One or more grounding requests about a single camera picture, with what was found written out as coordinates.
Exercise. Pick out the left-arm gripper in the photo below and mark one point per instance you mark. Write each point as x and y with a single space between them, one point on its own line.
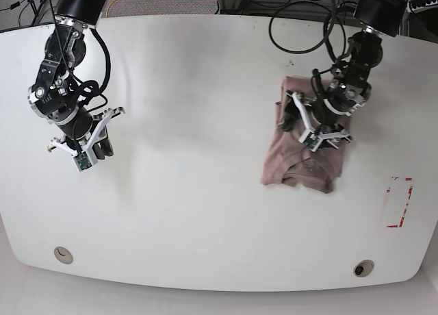
310 115

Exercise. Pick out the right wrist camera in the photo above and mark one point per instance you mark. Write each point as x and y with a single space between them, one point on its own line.
83 161

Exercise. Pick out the left table grommet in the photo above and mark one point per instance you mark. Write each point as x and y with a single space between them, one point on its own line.
63 255

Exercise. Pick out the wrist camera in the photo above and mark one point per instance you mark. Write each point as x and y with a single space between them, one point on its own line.
310 140
83 161

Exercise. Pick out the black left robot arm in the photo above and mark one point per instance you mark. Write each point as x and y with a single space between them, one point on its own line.
349 89

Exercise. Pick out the dusty pink T-shirt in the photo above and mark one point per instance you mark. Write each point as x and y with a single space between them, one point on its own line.
291 163

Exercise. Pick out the table grommet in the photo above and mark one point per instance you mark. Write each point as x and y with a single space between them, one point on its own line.
63 255
363 268

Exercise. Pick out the red tape marking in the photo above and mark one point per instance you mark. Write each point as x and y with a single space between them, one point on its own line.
396 201

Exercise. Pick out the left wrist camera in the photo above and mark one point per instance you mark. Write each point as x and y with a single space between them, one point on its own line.
310 140

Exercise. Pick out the white power strip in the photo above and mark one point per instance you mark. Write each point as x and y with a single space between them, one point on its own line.
417 6

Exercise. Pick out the right table grommet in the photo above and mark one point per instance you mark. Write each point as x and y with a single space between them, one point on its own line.
363 268

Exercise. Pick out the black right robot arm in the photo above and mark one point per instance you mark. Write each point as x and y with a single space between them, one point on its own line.
62 98

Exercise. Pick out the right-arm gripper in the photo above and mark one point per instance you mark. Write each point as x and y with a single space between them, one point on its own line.
83 131

